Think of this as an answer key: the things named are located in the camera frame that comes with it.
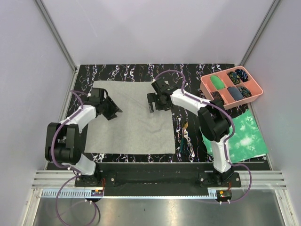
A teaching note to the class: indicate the black marbled table mat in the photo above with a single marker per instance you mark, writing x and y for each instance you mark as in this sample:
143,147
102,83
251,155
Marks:
88,74

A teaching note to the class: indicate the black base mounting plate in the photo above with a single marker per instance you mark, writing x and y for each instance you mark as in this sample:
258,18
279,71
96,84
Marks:
159,190

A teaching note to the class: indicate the aluminium front rail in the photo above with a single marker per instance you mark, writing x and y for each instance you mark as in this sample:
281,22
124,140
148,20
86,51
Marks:
239,179

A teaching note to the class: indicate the dark blue patterned sock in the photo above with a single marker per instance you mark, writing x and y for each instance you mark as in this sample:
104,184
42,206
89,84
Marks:
242,74

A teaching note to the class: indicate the pink divided tray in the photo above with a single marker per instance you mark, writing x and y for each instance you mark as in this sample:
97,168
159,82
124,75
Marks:
234,86

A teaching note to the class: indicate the dark brown patterned sock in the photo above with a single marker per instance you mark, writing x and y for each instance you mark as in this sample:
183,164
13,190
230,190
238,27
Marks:
216,96

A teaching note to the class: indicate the grey blue rolled sock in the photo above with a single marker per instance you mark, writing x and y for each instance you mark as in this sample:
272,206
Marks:
234,92

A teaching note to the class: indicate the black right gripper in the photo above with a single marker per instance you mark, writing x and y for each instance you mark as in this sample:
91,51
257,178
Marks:
152,97

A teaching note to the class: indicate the green rolled sock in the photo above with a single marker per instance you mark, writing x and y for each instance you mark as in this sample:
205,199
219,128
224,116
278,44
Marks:
217,82

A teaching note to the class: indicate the yellow blue patterned sock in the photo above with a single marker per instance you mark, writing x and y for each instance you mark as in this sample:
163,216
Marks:
234,77

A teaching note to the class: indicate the grey cloth napkin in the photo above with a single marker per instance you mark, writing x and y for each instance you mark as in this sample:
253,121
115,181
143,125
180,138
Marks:
135,130

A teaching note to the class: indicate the aluminium frame post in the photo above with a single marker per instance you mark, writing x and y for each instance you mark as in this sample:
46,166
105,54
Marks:
50,24
272,9

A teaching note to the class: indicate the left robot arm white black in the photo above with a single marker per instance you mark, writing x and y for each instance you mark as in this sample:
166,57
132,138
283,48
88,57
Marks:
66,140

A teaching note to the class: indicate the green white tie-dye cloth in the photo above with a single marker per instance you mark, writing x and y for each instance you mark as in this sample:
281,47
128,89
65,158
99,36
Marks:
247,141

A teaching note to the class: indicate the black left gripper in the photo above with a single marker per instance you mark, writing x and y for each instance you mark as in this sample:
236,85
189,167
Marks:
111,114

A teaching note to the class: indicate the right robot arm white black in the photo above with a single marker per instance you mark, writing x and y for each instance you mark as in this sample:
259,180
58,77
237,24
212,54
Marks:
214,122

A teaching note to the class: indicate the aluminium frame post left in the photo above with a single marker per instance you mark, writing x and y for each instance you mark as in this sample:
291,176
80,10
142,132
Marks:
50,24

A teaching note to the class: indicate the silver fork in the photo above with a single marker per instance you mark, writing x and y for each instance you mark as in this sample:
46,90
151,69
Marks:
188,142

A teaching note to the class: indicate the aluminium frame post right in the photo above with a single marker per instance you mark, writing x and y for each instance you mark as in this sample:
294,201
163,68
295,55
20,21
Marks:
272,9

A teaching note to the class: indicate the blue green patterned sock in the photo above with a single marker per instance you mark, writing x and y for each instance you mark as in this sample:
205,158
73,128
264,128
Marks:
244,91

